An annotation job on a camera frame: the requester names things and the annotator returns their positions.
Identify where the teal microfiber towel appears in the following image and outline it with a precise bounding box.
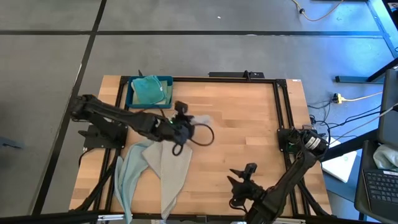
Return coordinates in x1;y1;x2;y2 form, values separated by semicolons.
132;74;167;106

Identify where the light blue microfiber towel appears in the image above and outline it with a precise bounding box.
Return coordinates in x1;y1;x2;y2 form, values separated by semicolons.
114;139;155;224

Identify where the yellow hanging cable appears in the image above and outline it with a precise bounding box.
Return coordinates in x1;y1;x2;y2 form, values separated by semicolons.
291;0;345;22

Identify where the black floor cable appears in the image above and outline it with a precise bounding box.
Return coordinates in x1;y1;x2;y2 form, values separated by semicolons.
310;104;382;131

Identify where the black rig crossbeam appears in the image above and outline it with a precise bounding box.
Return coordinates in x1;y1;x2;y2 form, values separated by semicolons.
0;210;383;224

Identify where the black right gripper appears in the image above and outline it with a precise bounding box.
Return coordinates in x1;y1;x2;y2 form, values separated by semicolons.
226;168;267;208

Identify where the dark flat floor object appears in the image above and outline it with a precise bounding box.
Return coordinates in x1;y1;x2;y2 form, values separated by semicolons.
0;136;25;150

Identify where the light green cloth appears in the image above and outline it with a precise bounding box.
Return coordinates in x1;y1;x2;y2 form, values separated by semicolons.
372;144;398;172

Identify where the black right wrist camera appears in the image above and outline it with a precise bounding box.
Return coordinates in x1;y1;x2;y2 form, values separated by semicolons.
243;162;259;180

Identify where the grey computer monitor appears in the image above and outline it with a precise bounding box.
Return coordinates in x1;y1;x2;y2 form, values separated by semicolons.
377;68;398;150

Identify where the black mounting bracket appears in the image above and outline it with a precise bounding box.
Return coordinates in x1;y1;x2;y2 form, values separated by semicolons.
208;71;266;79

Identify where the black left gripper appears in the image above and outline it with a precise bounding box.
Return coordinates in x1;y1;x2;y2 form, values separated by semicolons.
154;113;201;147

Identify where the yellow power cable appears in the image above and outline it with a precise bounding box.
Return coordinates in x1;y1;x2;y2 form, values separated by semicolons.
341;91;384;103

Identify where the teal plastic bin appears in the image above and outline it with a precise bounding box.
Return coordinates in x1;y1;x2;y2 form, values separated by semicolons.
126;75;174;110

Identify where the black aluminium table frame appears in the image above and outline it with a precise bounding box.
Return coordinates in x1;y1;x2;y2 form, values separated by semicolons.
70;75;333;224

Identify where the black looped gripper cable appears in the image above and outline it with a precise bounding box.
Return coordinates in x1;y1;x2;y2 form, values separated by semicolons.
172;123;215;156

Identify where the computer keyboard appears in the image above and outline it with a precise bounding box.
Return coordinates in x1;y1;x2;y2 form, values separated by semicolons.
362;169;398;214

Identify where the black keyboard desk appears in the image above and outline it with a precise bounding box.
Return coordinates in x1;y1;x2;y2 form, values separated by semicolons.
320;129;398;224

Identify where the white laptop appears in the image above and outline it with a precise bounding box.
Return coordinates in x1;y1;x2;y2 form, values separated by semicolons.
321;136;358;184

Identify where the white floor cable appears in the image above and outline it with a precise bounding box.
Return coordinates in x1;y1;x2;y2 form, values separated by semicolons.
340;105;398;138

